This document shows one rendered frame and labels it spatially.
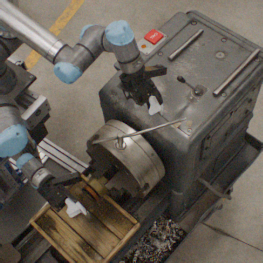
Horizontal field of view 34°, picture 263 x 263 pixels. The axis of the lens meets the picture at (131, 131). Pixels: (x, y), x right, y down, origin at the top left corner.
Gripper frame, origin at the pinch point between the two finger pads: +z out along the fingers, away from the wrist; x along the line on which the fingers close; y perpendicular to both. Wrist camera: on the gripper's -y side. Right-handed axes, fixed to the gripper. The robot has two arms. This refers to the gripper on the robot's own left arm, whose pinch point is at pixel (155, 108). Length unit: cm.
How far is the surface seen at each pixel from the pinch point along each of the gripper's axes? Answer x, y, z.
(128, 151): -6.1, 13.9, 12.2
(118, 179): -9.7, 21.2, 23.7
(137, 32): -161, -113, 85
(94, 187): -13.5, 29.9, 21.1
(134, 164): -2.8, 15.7, 15.7
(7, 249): -27, 67, 27
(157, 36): -28.8, -32.1, -0.3
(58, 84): -171, -36, 81
